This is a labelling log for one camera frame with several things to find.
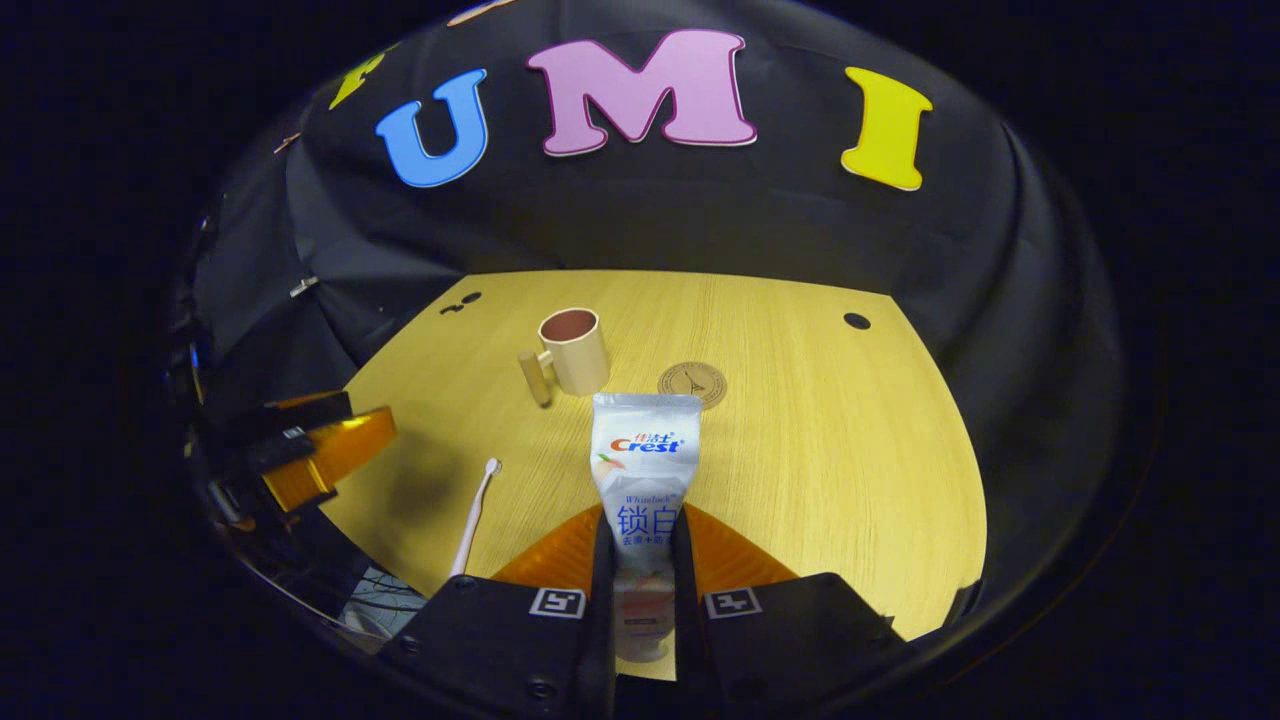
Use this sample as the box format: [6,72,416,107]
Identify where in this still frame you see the beige cup with handle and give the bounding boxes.
[518,307,611,407]

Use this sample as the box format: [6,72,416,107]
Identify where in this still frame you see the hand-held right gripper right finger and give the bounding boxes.
[670,503,908,720]

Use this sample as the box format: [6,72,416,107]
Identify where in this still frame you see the wooden desktop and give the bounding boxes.
[320,268,989,683]

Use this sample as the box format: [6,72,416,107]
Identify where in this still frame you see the black backdrop cloth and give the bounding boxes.
[185,0,1121,621]

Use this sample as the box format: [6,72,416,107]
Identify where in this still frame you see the white toothpaste tube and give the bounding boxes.
[590,392,703,663]

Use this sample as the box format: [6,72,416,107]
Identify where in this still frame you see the white toothbrush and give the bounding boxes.
[449,458,502,579]

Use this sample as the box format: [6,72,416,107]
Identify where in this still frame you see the round cork coaster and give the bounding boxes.
[658,361,728,411]

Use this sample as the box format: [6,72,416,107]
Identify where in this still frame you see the tangled black cables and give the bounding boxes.
[345,568,426,636]

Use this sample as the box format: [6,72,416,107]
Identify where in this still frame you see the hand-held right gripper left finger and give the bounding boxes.
[383,503,618,720]

